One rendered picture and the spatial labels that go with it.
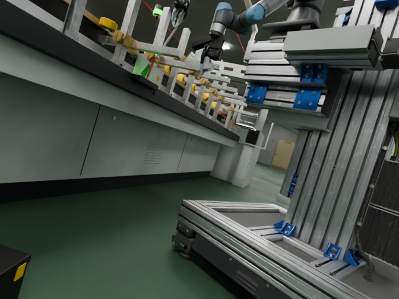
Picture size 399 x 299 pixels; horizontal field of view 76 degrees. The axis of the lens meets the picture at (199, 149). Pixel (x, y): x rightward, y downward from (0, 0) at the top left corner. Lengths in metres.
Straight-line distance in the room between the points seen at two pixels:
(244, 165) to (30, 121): 2.98
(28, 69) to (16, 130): 0.34
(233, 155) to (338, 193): 2.91
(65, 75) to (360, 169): 1.12
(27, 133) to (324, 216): 1.24
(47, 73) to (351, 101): 1.11
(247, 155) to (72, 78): 3.00
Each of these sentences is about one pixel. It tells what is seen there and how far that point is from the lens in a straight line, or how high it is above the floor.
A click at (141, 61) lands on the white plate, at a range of 1.33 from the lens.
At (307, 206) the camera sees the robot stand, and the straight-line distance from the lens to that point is 1.16.
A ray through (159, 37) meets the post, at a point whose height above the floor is 0.94.
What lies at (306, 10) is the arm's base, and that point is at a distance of 1.22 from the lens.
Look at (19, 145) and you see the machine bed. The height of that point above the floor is 0.26.
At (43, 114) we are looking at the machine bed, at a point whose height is 0.41.
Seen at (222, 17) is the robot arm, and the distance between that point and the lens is 1.41.
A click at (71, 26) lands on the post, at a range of 1.05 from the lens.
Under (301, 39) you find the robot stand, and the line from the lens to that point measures 0.98.
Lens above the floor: 0.50
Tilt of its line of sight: 2 degrees down
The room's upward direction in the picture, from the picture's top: 17 degrees clockwise
